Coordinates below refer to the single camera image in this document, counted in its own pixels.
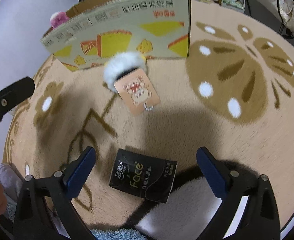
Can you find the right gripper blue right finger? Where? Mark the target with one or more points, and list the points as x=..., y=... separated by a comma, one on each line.
x=248, y=209

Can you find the pink bear plush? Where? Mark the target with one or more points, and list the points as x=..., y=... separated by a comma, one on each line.
x=58, y=18

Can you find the beige floral blanket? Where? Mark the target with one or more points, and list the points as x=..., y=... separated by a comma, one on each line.
x=234, y=95

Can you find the black Face tissue pack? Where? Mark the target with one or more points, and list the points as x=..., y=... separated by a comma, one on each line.
x=143, y=176

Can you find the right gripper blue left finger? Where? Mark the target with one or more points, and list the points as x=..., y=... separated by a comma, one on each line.
x=32, y=219

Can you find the white fluffy plush keychain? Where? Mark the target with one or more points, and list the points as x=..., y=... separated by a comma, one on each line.
x=126, y=75

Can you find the open cardboard box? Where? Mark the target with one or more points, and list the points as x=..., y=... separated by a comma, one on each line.
x=99, y=29

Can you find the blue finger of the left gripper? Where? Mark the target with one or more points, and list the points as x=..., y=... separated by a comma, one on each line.
x=15, y=94

